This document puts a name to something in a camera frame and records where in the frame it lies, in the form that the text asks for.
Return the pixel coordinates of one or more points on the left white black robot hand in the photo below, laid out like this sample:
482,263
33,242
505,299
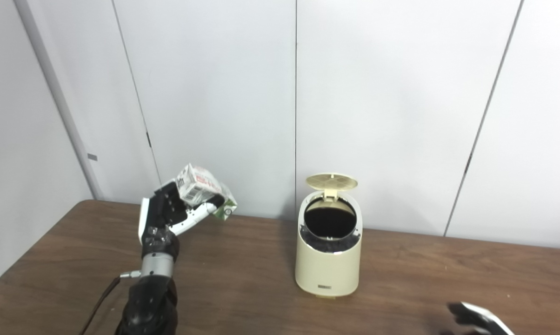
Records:
161,214

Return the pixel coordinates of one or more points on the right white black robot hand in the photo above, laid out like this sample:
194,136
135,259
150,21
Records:
477,321

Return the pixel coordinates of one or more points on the cream-colored trash bin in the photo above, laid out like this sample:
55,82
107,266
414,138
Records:
326,270

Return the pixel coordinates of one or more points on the black bin liner bag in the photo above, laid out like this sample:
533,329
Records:
329,223

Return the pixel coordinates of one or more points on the white green milk carton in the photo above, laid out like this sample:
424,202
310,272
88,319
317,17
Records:
198,184

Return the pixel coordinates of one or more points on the cream round bin lid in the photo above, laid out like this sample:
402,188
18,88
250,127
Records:
331,181

